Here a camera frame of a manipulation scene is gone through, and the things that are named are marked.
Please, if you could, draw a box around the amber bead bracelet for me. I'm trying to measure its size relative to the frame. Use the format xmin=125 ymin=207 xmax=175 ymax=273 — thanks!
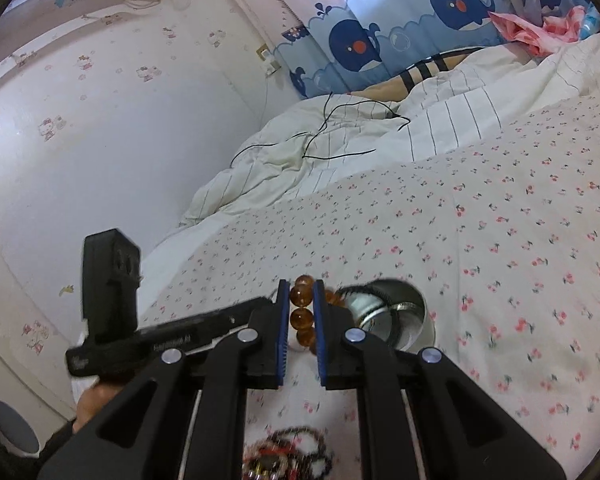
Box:
xmin=287 ymin=274 xmax=348 ymax=351

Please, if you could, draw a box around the pile of beaded jewelry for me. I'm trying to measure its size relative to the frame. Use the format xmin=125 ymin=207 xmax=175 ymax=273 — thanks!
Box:
xmin=240 ymin=424 xmax=338 ymax=480

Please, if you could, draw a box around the black bead necklace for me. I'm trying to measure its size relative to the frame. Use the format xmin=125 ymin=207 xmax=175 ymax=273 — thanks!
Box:
xmin=340 ymin=282 xmax=406 ymax=347

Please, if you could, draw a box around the wall socket with charger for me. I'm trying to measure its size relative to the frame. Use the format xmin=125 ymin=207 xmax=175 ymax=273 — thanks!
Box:
xmin=256 ymin=44 xmax=282 ymax=77

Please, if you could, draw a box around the floral bed sheet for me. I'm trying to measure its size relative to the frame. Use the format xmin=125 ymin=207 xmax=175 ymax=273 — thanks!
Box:
xmin=137 ymin=92 xmax=600 ymax=480

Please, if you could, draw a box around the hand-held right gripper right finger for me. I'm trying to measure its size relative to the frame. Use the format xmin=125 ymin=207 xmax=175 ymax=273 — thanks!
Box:
xmin=313 ymin=280 xmax=566 ymax=480

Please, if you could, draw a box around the black cable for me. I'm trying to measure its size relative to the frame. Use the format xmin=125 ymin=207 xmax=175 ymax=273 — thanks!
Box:
xmin=229 ymin=91 xmax=412 ymax=167

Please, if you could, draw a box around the blue whale print curtain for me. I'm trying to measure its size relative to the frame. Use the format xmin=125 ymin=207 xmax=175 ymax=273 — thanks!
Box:
xmin=272 ymin=0 xmax=588 ymax=100

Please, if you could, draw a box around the round metal tin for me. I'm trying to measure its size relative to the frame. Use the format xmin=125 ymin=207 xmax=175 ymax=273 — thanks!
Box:
xmin=339 ymin=278 xmax=437 ymax=356

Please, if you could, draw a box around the white striped duvet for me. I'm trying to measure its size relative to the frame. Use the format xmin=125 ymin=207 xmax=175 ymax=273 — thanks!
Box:
xmin=182 ymin=35 xmax=600 ymax=223

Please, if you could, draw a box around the pink cloth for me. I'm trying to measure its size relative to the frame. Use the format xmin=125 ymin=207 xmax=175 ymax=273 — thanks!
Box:
xmin=487 ymin=5 xmax=588 ymax=58

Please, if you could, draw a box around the white object with grey disc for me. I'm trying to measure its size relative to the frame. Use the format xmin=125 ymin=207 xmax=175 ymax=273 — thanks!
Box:
xmin=0 ymin=385 xmax=43 ymax=461

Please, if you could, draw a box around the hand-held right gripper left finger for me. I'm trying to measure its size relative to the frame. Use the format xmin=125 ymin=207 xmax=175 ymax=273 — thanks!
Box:
xmin=37 ymin=280 xmax=288 ymax=480

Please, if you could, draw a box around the person's left hand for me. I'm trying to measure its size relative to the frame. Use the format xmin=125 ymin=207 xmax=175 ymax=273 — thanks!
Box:
xmin=73 ymin=377 xmax=127 ymax=433

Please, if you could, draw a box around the beige pillow with black stripes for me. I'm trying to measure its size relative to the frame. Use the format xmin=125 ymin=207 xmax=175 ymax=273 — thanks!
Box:
xmin=350 ymin=45 xmax=506 ymax=97

